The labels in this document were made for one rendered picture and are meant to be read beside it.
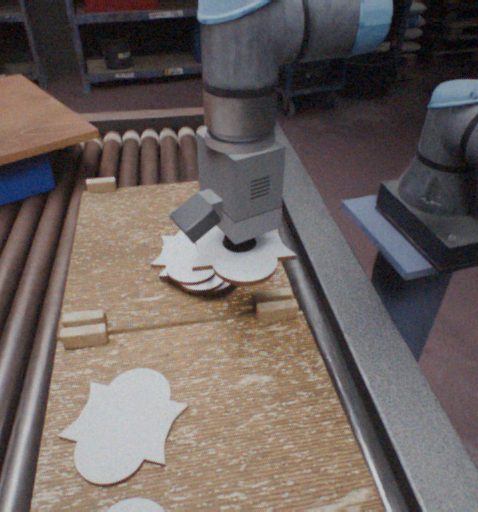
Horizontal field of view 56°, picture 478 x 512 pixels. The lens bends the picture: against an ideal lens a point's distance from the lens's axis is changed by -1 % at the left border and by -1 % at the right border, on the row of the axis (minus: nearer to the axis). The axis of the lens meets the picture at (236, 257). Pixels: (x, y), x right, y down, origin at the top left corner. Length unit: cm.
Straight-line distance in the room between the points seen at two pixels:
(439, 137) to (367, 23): 44
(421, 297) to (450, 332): 104
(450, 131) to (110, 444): 72
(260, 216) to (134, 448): 29
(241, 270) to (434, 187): 52
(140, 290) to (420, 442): 44
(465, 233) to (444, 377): 107
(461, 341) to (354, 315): 139
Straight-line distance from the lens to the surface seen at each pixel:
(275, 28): 45
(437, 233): 91
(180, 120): 131
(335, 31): 48
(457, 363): 200
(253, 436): 55
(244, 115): 45
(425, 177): 94
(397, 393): 64
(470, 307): 226
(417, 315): 111
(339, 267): 80
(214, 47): 44
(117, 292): 73
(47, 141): 99
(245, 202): 49
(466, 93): 88
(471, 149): 87
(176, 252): 73
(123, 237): 84
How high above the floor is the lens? 141
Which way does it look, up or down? 38 degrees down
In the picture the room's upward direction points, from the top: straight up
